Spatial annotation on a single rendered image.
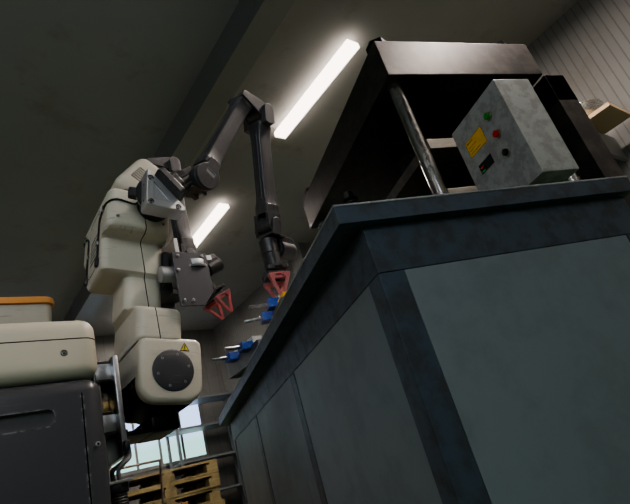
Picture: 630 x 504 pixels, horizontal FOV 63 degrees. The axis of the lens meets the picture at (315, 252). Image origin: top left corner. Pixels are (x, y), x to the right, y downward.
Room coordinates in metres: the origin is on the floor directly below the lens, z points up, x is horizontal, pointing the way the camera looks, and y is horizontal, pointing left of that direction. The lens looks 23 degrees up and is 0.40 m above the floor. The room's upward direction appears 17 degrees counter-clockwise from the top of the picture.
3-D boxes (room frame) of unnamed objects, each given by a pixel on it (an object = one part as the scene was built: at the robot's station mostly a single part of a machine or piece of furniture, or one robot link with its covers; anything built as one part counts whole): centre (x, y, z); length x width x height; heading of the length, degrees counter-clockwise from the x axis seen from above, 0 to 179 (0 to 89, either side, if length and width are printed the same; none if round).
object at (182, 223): (1.62, 0.44, 1.40); 0.11 x 0.06 x 0.43; 42
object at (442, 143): (2.50, -0.70, 1.51); 1.10 x 0.70 x 0.05; 22
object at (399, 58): (2.47, -0.65, 1.75); 1.30 x 0.84 x 0.61; 22
